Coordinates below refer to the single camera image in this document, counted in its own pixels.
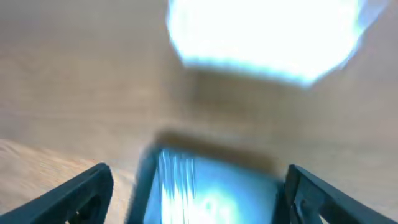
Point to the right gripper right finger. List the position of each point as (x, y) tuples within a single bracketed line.
[(317, 199)]

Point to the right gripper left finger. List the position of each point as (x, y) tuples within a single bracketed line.
[(71, 196)]

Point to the black tray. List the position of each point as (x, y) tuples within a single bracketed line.
[(202, 193)]

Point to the white test tube rack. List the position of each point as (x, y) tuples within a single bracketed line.
[(264, 37)]

